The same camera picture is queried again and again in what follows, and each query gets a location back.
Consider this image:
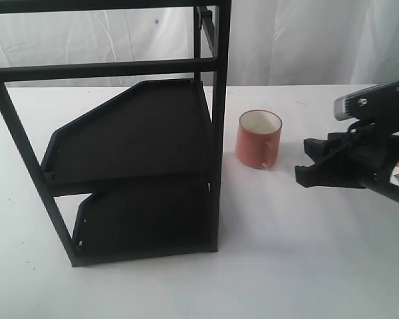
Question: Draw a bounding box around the orange ceramic mug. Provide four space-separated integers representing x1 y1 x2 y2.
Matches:
235 109 283 169

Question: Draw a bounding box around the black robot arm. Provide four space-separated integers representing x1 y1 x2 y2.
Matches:
295 132 399 203

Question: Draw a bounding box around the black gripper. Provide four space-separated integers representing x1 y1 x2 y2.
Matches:
295 132 391 189

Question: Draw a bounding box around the black metal shelf rack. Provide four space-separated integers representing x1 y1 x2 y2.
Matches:
0 1 231 267

